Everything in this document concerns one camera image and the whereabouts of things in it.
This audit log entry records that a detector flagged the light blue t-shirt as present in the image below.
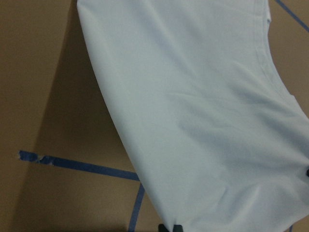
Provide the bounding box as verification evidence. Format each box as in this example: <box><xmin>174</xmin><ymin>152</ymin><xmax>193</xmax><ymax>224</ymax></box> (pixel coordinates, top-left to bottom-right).
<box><xmin>77</xmin><ymin>0</ymin><xmax>309</xmax><ymax>232</ymax></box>

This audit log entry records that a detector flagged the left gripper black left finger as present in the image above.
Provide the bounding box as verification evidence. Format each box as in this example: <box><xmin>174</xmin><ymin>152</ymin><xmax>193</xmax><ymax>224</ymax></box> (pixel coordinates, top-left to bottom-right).
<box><xmin>158</xmin><ymin>224</ymin><xmax>169</xmax><ymax>232</ymax></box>

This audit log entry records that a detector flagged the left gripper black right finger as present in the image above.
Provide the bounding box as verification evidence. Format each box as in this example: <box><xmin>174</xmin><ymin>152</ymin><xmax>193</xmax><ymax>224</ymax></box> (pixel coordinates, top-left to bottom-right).
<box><xmin>172</xmin><ymin>225</ymin><xmax>183</xmax><ymax>232</ymax></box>

